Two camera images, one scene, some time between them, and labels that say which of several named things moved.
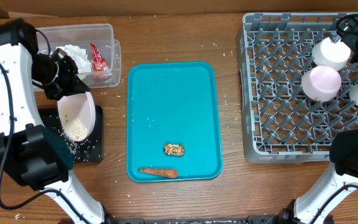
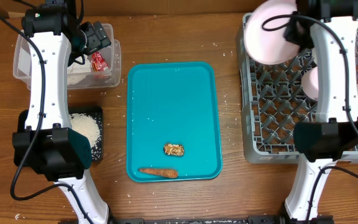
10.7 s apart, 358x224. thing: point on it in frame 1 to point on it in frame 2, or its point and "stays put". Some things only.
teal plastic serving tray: x=174 y=102 stays put
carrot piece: x=165 y=173 stays put
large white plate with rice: x=79 y=106 to x=270 y=46
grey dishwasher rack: x=279 y=124 stays put
